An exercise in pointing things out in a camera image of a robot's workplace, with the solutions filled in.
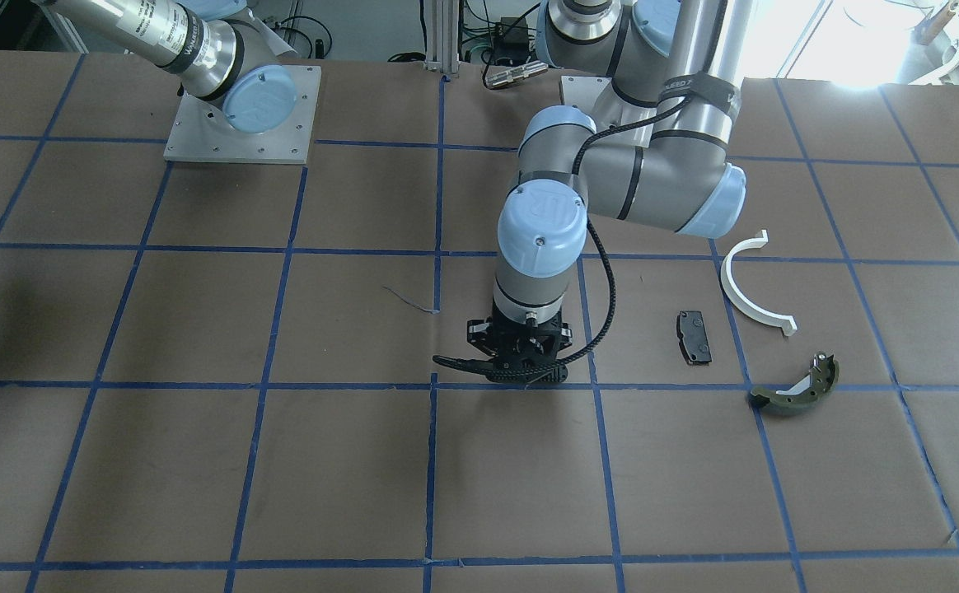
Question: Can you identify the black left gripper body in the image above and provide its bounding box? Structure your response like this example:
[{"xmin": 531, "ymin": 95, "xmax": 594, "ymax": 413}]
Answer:
[{"xmin": 465, "ymin": 314, "xmax": 573, "ymax": 384}]

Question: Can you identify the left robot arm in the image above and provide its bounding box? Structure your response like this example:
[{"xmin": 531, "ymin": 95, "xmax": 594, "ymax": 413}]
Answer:
[{"xmin": 435, "ymin": 1, "xmax": 755, "ymax": 383}]

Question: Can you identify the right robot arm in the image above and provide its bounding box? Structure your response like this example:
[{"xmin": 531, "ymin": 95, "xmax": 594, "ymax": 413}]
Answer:
[{"xmin": 39, "ymin": 1, "xmax": 298, "ymax": 133}]

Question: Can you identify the black brake pad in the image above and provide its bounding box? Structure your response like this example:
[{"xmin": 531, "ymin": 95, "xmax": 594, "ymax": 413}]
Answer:
[{"xmin": 676, "ymin": 311, "xmax": 712, "ymax": 367}]

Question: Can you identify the green brake shoe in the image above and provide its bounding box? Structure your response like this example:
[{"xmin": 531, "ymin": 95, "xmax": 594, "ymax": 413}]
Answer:
[{"xmin": 746, "ymin": 352, "xmax": 839, "ymax": 417}]

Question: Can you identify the white curved plastic bracket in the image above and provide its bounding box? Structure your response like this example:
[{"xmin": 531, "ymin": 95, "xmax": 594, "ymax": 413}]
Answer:
[{"xmin": 720, "ymin": 230, "xmax": 799, "ymax": 337}]

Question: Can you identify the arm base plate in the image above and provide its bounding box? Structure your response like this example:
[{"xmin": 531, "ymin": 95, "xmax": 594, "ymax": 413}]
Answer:
[
  {"xmin": 164, "ymin": 65, "xmax": 321, "ymax": 165},
  {"xmin": 559, "ymin": 75, "xmax": 622, "ymax": 128}
]

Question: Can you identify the aluminium frame post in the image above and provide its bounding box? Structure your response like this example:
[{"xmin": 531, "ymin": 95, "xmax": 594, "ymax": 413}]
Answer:
[{"xmin": 419, "ymin": 0, "xmax": 463, "ymax": 79}]

